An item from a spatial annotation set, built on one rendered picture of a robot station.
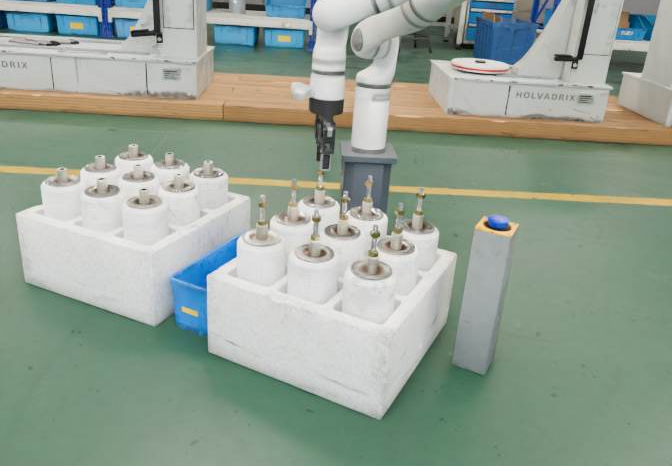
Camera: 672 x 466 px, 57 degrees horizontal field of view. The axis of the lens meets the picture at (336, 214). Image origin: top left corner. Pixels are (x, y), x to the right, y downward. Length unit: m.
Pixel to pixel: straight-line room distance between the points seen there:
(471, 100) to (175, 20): 1.50
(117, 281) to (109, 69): 1.93
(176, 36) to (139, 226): 1.93
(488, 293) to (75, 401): 0.79
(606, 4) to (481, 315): 2.37
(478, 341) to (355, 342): 0.30
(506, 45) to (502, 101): 2.42
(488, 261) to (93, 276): 0.85
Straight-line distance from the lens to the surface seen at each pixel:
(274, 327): 1.18
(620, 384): 1.43
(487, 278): 1.22
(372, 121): 1.59
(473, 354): 1.31
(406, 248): 1.21
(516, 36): 5.65
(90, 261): 1.46
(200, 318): 1.35
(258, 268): 1.19
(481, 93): 3.21
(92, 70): 3.26
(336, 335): 1.11
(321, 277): 1.13
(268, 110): 3.05
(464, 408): 1.24
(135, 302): 1.42
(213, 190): 1.54
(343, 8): 1.26
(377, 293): 1.08
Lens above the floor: 0.76
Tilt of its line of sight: 22 degrees down
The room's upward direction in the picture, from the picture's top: 4 degrees clockwise
